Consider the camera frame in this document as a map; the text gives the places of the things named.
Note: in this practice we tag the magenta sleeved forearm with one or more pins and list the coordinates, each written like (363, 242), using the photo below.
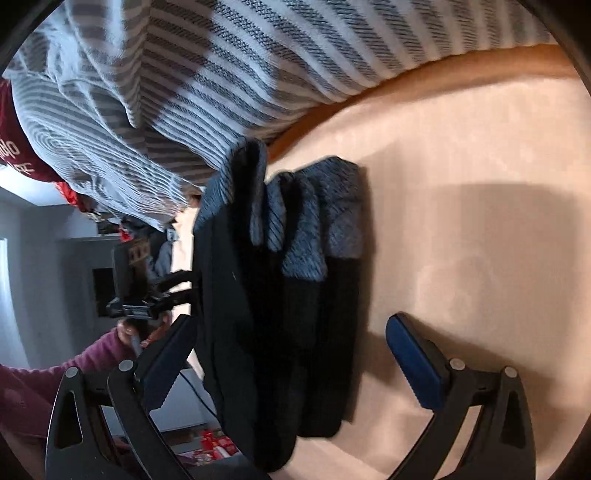
(27, 396)

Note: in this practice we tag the black pants with patterned trim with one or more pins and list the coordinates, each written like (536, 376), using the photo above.
(277, 260)

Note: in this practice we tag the red embroidered pillow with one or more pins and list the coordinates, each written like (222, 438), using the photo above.
(17, 152)

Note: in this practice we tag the person left hand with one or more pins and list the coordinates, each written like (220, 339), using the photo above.
(138, 334)

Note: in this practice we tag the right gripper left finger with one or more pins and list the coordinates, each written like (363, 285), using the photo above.
(79, 444)

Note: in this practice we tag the grey striped duvet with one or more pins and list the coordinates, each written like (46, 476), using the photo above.
(136, 103)

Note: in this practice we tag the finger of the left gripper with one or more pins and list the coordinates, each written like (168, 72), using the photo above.
(169, 300)
(171, 280)

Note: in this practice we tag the peach bed sheet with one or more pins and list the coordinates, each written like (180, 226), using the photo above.
(478, 169)

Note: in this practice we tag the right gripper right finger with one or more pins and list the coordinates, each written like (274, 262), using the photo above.
(501, 445)

